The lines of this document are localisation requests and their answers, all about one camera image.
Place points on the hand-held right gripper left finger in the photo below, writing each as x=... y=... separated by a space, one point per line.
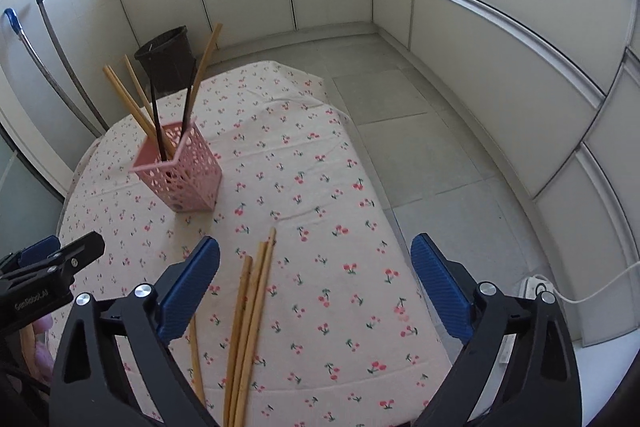
x=187 y=292

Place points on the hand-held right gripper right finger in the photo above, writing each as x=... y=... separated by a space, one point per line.
x=442 y=289

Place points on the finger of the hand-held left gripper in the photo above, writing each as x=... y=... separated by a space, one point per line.
x=85 y=249
x=37 y=248

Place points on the long bamboo chopstick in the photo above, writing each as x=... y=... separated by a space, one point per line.
x=207 y=57
x=136 y=82
x=27 y=344
x=127 y=99

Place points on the pile of wooden chopsticks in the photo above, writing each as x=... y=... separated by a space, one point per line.
x=245 y=357

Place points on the pink perforated utensil holder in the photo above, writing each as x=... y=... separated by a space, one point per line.
x=195 y=177

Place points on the black chopstick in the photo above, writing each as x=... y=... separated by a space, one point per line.
x=186 y=112
x=159 y=127

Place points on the pink cloth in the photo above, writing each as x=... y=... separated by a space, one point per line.
x=45 y=347

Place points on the white power strip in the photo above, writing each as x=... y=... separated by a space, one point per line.
x=532 y=284

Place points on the cherry print tablecloth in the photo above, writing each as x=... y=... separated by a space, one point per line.
x=325 y=207

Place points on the dark brown trash can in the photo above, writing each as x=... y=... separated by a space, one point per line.
x=167 y=62

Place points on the white kitchen cabinet with drawers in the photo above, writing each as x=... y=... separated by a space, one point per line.
x=500 y=57

